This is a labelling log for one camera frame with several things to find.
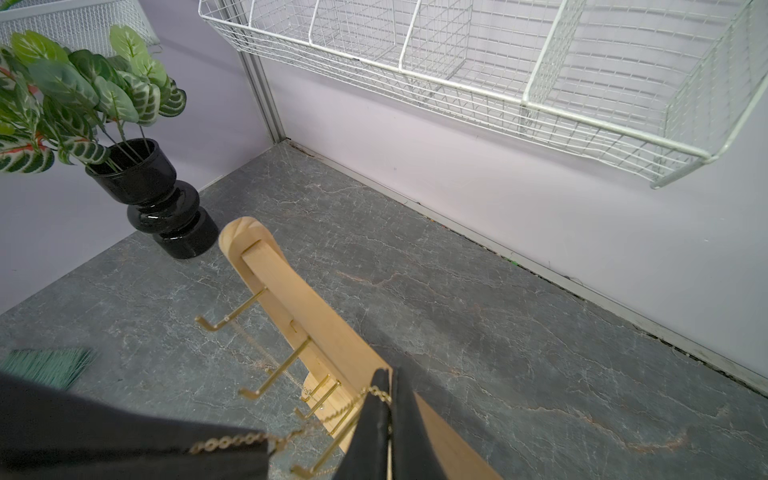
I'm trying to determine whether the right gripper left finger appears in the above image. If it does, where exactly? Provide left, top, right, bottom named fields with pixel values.
left=333, top=369, right=390, bottom=480

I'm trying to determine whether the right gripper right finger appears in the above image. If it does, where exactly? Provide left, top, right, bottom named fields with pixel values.
left=391, top=369, right=446, bottom=480

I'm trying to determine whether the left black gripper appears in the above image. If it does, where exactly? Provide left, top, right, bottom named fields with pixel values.
left=1, top=374, right=269, bottom=479

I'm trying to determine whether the wooden jewelry display stand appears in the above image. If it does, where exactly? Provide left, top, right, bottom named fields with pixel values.
left=196, top=217, right=498, bottom=479

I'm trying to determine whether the gold chain necklace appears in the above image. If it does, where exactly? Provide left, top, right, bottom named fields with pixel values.
left=189, top=385, right=394, bottom=480

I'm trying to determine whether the green dustpan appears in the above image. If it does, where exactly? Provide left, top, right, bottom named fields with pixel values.
left=1, top=347, right=94, bottom=390

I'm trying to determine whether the black ribbed vase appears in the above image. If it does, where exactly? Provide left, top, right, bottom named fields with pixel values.
left=85, top=138, right=219, bottom=259

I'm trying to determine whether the green artificial potted plant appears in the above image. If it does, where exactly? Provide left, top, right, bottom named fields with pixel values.
left=1, top=25, right=187, bottom=175

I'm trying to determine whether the white mesh wall basket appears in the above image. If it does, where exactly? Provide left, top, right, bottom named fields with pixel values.
left=1, top=0, right=160, bottom=57

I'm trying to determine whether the white wire wall shelf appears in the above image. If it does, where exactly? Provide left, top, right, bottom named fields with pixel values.
left=198, top=0, right=767, bottom=189

